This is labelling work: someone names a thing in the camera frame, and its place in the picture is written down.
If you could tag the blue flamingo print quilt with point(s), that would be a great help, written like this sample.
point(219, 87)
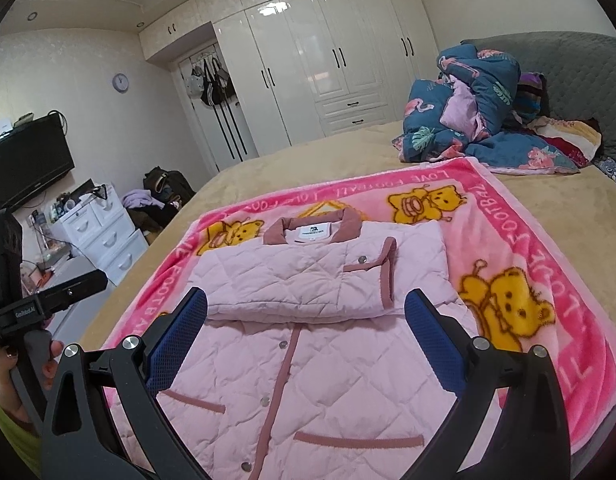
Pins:
point(462, 110)

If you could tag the pink bear printed blanket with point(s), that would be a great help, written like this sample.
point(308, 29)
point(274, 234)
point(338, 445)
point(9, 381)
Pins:
point(517, 230)

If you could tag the grey quilted headboard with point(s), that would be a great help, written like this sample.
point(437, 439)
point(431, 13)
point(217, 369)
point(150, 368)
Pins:
point(582, 75)

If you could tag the white wardrobe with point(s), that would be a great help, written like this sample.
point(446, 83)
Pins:
point(313, 50)

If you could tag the black television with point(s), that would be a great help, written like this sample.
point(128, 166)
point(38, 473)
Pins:
point(25, 165)

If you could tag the person's left hand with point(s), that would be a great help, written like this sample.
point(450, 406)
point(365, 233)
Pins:
point(8, 375)

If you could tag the lilac cloth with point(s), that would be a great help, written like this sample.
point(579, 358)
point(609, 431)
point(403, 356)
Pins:
point(140, 199)

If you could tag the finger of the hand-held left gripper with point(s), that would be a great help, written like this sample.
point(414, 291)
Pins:
point(78, 287)

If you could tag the bed with beige cover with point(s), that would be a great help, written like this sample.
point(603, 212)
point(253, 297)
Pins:
point(562, 200)

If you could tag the white door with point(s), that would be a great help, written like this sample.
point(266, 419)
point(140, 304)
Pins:
point(223, 125)

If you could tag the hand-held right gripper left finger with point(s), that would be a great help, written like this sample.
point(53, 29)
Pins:
point(180, 331)

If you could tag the pink quilted jacket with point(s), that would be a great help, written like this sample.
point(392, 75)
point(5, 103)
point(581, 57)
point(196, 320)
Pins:
point(308, 330)

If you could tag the round wall clock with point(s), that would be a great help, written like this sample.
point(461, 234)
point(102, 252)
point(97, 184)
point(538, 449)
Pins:
point(120, 83)

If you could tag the striped colourful blanket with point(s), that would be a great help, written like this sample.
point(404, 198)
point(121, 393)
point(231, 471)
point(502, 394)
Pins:
point(562, 130)

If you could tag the person's left forearm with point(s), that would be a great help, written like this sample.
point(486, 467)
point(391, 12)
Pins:
point(8, 445)

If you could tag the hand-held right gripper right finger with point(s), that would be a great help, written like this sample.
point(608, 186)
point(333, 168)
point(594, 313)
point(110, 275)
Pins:
point(435, 332)

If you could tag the blue patterned pillow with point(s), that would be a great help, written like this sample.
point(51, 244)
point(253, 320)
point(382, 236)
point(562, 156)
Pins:
point(615, 172)

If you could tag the white drawer cabinet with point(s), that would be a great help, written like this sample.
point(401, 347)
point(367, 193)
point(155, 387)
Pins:
point(100, 235)

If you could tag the hanging bags on door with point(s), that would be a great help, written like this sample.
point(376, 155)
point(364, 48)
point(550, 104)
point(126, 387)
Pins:
point(213, 85)

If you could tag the dark travel bag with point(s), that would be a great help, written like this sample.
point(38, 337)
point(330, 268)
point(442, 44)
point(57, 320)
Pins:
point(168, 185)

